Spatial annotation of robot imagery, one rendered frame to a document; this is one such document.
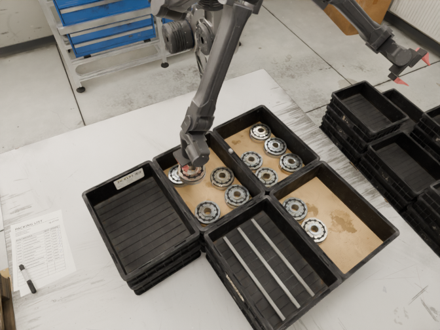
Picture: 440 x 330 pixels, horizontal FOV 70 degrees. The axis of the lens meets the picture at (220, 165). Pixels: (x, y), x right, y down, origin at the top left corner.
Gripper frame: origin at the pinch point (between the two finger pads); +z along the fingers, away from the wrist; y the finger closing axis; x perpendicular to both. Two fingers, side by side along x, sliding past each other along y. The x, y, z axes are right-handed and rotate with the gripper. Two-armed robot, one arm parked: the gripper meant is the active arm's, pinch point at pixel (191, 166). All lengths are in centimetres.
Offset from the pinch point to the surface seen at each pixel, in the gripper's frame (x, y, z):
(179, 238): -14.2, -14.8, 19.9
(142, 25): 187, 60, 69
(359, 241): -54, 42, 18
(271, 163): -6.1, 37.6, 21.0
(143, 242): -8.2, -27.1, 20.0
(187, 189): 2.9, -1.2, 20.8
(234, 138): 15.1, 32.2, 22.0
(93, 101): 172, -5, 113
